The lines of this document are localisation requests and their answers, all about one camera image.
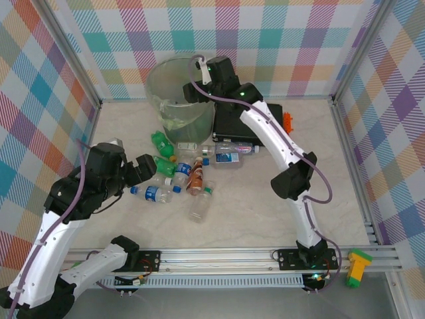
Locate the crushed green plastic bottle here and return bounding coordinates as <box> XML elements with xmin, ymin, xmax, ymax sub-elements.
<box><xmin>151</xmin><ymin>155</ymin><xmax>179</xmax><ymax>176</ymax></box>

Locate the bottle with brown label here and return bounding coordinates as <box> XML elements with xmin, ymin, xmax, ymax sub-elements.
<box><xmin>185</xmin><ymin>156</ymin><xmax>206</xmax><ymax>197</ymax></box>

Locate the clear bottle green cap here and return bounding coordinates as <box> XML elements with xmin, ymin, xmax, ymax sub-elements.
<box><xmin>187</xmin><ymin>181</ymin><xmax>216</xmax><ymax>224</ymax></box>

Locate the clear plastic bin liner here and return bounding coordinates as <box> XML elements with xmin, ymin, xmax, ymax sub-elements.
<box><xmin>147</xmin><ymin>55</ymin><xmax>219</xmax><ymax>132</ymax></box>

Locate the grey translucent waste bin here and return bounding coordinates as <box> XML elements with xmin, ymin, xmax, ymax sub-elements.
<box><xmin>147</xmin><ymin>55</ymin><xmax>219</xmax><ymax>144</ymax></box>

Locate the clear bottle white cap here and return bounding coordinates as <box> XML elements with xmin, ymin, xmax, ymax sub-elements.
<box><xmin>149</xmin><ymin>175</ymin><xmax>174</xmax><ymax>187</ymax></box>

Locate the green bottle orange cap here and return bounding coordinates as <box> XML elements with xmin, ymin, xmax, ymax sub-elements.
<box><xmin>151</xmin><ymin>130</ymin><xmax>179</xmax><ymax>163</ymax></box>

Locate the clear bottle round logo label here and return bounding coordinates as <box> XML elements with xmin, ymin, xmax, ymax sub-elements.
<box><xmin>172</xmin><ymin>159</ymin><xmax>194</xmax><ymax>194</ymax></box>

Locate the black hard case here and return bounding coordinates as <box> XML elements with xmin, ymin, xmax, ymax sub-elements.
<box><xmin>212</xmin><ymin>101</ymin><xmax>284</xmax><ymax>147</ymax></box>

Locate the clear bottle white label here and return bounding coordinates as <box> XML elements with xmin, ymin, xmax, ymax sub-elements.
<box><xmin>175</xmin><ymin>141</ymin><xmax>216</xmax><ymax>159</ymax></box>

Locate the clear bottle red blue label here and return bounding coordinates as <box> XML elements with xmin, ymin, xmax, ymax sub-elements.
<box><xmin>214</xmin><ymin>141</ymin><xmax>262</xmax><ymax>156</ymax></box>

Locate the clear bottle light blue label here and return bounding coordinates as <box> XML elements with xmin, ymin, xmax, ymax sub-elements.
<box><xmin>203</xmin><ymin>152</ymin><xmax>246</xmax><ymax>170</ymax></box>

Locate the orange toy block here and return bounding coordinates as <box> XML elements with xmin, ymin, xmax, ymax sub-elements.
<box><xmin>282</xmin><ymin>111</ymin><xmax>296</xmax><ymax>134</ymax></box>

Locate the aluminium base extrusion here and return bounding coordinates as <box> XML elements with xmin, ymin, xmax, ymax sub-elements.
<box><xmin>66</xmin><ymin>245</ymin><xmax>399</xmax><ymax>275</ymax></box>

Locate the yellow green toy block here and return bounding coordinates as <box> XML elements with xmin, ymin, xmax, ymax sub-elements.
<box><xmin>345</xmin><ymin>247</ymin><xmax>373</xmax><ymax>289</ymax></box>

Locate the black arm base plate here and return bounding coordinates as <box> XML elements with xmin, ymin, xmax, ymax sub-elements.
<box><xmin>135</xmin><ymin>251</ymin><xmax>163</xmax><ymax>272</ymax></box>
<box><xmin>276</xmin><ymin>248</ymin><xmax>339</xmax><ymax>270</ymax></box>

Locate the aluminium frame post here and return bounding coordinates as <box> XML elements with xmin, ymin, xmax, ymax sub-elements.
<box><xmin>39</xmin><ymin>0</ymin><xmax>102</xmax><ymax>110</ymax></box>
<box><xmin>330</xmin><ymin>0</ymin><xmax>399</xmax><ymax>106</ymax></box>

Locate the slotted grey cable duct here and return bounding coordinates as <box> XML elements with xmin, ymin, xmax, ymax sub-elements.
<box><xmin>99</xmin><ymin>274</ymin><xmax>305</xmax><ymax>289</ymax></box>

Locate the aluminium frame rail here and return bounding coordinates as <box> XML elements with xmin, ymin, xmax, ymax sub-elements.
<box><xmin>330</xmin><ymin>99</ymin><xmax>383</xmax><ymax>247</ymax></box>

